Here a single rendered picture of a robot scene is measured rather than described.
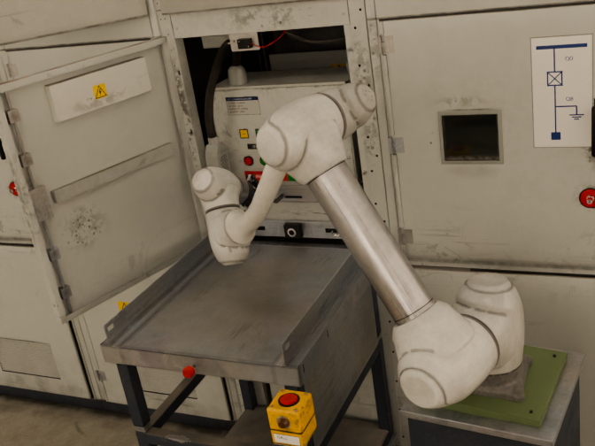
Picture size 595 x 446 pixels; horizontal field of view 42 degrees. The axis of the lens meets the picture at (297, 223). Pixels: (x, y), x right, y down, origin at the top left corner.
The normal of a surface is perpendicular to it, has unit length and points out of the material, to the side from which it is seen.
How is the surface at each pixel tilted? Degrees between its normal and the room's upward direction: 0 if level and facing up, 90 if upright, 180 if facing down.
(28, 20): 90
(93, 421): 0
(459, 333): 53
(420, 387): 95
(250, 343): 0
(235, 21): 90
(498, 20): 90
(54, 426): 0
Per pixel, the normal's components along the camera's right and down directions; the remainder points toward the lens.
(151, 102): 0.74, 0.15
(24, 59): -0.40, 0.41
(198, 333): -0.14, -0.91
